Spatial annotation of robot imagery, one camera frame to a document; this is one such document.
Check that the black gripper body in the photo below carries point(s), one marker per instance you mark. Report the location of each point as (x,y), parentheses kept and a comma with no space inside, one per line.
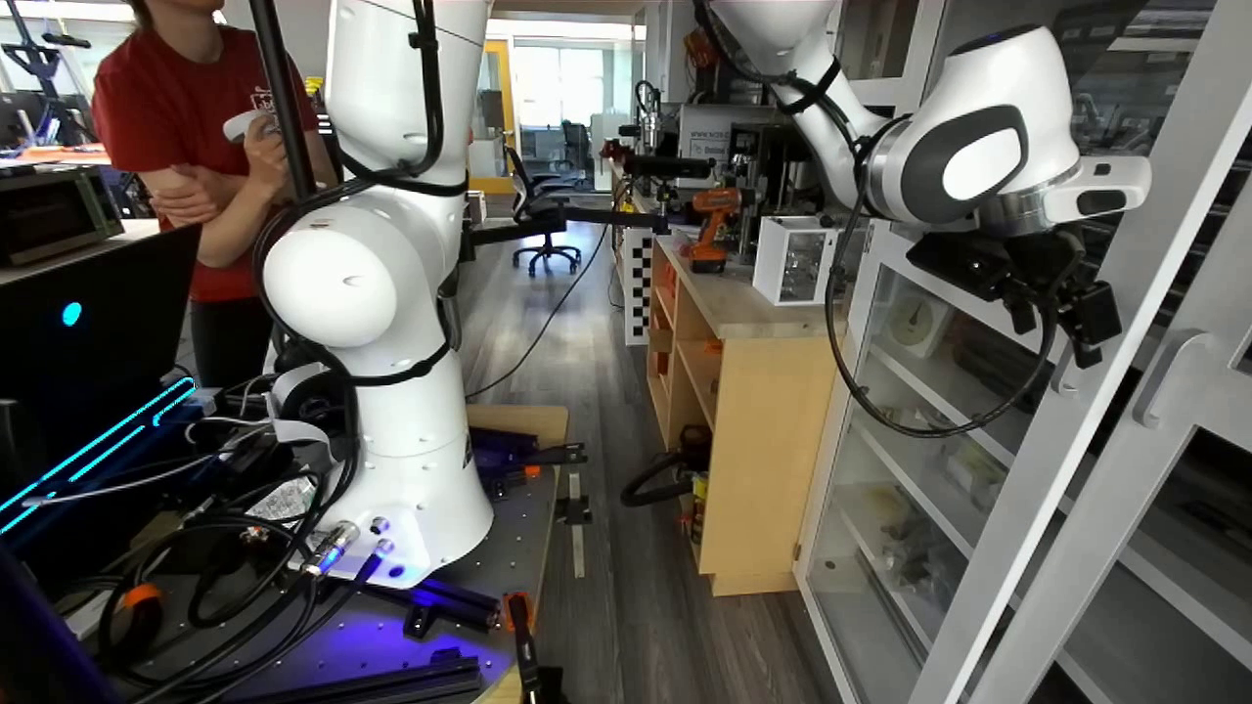
(1038,279)

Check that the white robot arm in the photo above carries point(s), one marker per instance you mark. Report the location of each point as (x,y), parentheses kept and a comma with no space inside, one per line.
(359,273)

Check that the white glass door cabinet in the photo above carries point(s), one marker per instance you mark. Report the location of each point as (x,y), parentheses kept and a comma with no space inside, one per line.
(1002,524)

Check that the white clear box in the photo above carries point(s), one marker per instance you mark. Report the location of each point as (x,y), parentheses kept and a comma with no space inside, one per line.
(793,260)

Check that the light wooden shelf unit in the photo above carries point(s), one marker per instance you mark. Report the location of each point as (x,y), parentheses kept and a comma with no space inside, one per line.
(762,385)

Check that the orange power drill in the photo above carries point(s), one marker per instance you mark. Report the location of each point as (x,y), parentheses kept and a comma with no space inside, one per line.
(719,208)

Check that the black office chair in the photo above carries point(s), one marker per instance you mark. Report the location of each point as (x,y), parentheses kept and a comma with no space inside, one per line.
(542,221)

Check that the person in red shirt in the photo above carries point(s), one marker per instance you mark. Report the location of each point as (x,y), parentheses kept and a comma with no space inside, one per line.
(183,108)

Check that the black camera stand pole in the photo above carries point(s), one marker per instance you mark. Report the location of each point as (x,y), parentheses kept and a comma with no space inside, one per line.
(299,104)

